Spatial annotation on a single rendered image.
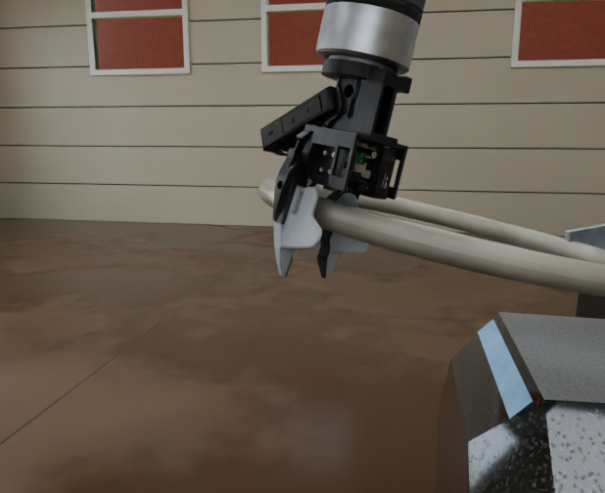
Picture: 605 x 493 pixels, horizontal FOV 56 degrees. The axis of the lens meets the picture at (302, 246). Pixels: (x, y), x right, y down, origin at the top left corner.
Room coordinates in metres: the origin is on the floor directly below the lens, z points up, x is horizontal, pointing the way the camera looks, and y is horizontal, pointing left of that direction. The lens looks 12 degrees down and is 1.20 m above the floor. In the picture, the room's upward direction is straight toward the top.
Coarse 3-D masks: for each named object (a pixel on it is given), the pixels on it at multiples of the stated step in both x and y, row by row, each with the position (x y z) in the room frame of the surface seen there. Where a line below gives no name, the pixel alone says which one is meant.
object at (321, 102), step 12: (312, 96) 0.57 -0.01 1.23; (324, 96) 0.56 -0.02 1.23; (300, 108) 0.58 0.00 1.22; (312, 108) 0.56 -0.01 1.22; (324, 108) 0.55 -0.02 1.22; (336, 108) 0.55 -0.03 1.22; (276, 120) 0.60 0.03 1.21; (288, 120) 0.59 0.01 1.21; (300, 120) 0.58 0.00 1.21; (312, 120) 0.56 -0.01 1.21; (264, 132) 0.61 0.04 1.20; (276, 132) 0.60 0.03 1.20; (288, 132) 0.59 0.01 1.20; (300, 132) 0.58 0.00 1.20; (264, 144) 0.61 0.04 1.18; (276, 144) 0.60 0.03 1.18; (288, 144) 0.60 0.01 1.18
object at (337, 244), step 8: (336, 192) 0.59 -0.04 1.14; (336, 200) 0.58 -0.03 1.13; (344, 200) 0.58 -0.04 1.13; (352, 200) 0.57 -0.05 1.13; (328, 232) 0.58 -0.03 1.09; (320, 240) 0.59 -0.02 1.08; (328, 240) 0.58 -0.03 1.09; (336, 240) 0.58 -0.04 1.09; (344, 240) 0.57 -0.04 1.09; (352, 240) 0.57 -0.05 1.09; (320, 248) 0.59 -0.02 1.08; (328, 248) 0.58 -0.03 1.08; (336, 248) 0.58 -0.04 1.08; (344, 248) 0.57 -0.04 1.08; (352, 248) 0.57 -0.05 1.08; (360, 248) 0.56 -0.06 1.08; (320, 256) 0.58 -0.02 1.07; (328, 256) 0.58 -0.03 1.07; (336, 256) 0.58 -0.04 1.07; (320, 264) 0.58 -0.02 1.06; (328, 264) 0.58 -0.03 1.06; (320, 272) 0.58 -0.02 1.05; (328, 272) 0.58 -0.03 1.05
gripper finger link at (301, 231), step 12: (300, 192) 0.54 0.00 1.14; (312, 192) 0.53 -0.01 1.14; (300, 204) 0.54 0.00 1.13; (312, 204) 0.53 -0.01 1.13; (288, 216) 0.54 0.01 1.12; (300, 216) 0.53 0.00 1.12; (312, 216) 0.52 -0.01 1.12; (276, 228) 0.54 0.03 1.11; (288, 228) 0.54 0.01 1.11; (300, 228) 0.53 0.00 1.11; (312, 228) 0.52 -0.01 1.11; (276, 240) 0.54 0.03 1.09; (288, 240) 0.53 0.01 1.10; (300, 240) 0.52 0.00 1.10; (312, 240) 0.51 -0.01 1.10; (276, 252) 0.54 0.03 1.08; (288, 252) 0.54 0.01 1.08; (288, 264) 0.54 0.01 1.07
